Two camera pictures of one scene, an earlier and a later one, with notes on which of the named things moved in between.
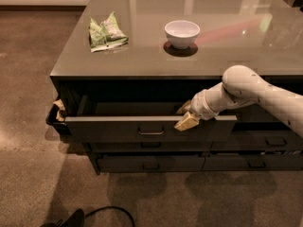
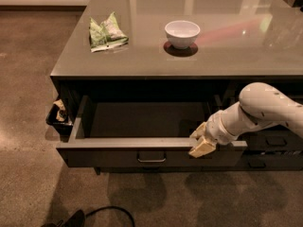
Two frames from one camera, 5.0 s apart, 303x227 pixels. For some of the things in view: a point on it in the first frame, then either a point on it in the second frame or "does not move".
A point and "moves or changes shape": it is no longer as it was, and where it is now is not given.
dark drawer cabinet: (138, 52) does not move
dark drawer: (139, 119) moves or changes shape
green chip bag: (107, 34) does not move
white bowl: (182, 34) does not move
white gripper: (200, 107) to (215, 129)
